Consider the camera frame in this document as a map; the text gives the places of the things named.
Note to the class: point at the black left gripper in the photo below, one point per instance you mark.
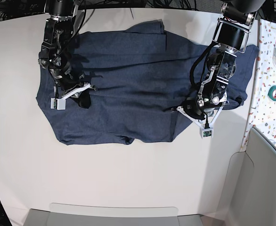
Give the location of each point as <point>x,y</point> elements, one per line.
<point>192,109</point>

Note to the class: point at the green tape roll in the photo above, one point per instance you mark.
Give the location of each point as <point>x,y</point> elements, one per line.
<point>272,93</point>

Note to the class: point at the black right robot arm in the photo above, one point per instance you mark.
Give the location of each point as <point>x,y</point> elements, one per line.
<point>55,56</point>

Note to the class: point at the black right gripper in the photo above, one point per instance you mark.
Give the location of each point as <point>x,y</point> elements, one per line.
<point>68,80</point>

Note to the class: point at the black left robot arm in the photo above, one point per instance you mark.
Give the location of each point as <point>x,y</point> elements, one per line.
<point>210,73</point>

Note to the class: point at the grey plastic bin right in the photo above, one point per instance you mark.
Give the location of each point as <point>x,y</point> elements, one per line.
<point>249,193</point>

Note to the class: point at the grey plastic bin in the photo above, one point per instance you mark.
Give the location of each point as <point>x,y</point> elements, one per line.
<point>78,215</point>
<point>249,193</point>

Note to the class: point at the grey plastic bin front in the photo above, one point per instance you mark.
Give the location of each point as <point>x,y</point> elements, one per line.
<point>78,215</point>

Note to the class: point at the navy blue t-shirt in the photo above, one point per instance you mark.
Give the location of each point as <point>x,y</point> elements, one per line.
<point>140,74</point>

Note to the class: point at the terrazzo patterned side table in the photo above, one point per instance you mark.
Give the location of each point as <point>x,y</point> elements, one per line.
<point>262,112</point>

